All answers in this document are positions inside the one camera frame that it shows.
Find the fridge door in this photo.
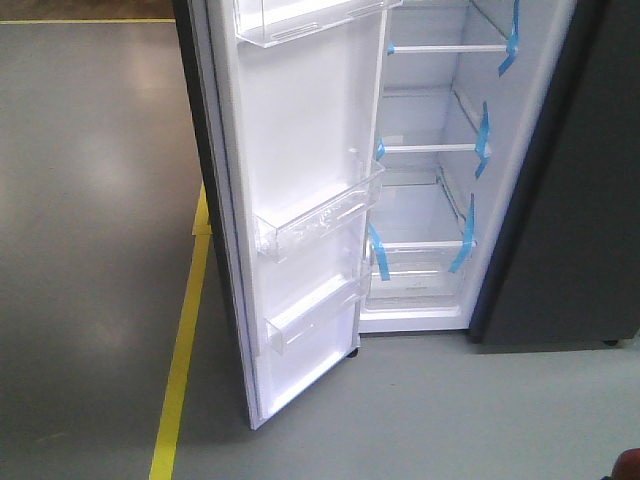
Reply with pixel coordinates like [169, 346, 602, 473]
[173, 1, 393, 429]

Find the red yellow apple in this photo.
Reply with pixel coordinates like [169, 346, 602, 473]
[611, 448, 640, 480]

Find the white middle fridge shelf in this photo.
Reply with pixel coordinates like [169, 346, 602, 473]
[377, 142, 477, 155]

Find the white fridge shelf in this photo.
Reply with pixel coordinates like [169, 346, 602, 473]
[377, 142, 477, 155]
[387, 44, 507, 55]

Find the dark grey fridge body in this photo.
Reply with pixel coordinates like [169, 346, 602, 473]
[359, 1, 639, 347]

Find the white upper fridge shelf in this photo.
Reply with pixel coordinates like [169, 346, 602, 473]
[387, 44, 507, 55]

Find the clear middle door bin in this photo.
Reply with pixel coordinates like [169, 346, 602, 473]
[254, 161, 385, 263]

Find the clear door bin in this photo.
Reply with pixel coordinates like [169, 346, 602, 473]
[233, 0, 403, 48]
[265, 267, 370, 355]
[254, 161, 385, 263]

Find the clear lower door bin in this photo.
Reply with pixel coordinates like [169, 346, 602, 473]
[265, 267, 370, 355]

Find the blue tape strip left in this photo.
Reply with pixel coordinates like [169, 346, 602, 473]
[368, 223, 391, 282]

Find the blue tape strip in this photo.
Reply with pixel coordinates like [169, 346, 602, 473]
[449, 194, 476, 274]
[498, 0, 520, 77]
[474, 101, 491, 179]
[368, 223, 391, 282]

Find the clear crisper drawer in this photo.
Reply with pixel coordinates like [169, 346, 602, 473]
[367, 242, 467, 309]

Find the blue tape strip lower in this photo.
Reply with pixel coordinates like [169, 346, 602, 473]
[449, 194, 476, 274]

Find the blue tape strip middle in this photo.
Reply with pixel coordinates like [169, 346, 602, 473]
[474, 101, 491, 179]

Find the clear upper door bin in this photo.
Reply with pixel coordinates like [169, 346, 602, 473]
[233, 0, 403, 48]

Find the blue tape strip upper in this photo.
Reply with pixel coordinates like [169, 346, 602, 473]
[498, 0, 520, 77]

